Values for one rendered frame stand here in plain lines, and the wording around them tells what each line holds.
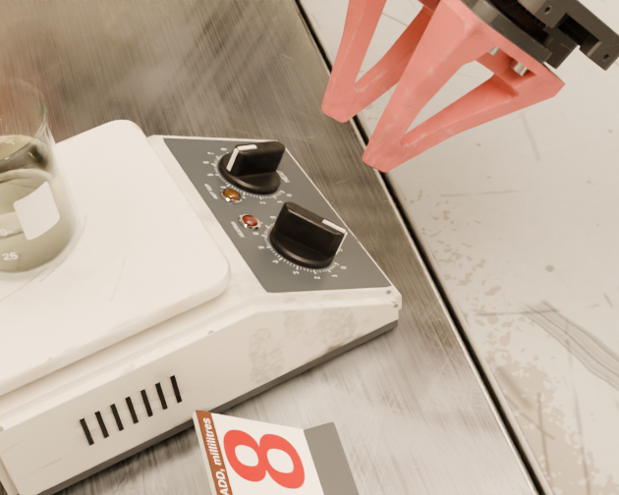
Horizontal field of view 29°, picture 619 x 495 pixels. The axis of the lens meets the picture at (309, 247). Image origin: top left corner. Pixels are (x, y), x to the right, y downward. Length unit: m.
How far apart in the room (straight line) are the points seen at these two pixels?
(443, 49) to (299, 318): 0.15
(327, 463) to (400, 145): 0.15
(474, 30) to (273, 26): 0.34
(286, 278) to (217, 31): 0.27
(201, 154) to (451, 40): 0.20
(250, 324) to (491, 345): 0.13
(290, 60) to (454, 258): 0.19
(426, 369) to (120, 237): 0.16
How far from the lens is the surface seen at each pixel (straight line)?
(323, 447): 0.54
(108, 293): 0.50
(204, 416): 0.51
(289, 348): 0.54
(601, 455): 0.54
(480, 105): 0.47
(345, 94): 0.49
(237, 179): 0.57
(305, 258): 0.54
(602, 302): 0.59
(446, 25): 0.43
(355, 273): 0.55
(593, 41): 0.45
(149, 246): 0.51
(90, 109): 0.72
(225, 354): 0.52
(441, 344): 0.57
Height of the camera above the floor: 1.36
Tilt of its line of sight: 48 degrees down
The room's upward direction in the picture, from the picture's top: 7 degrees counter-clockwise
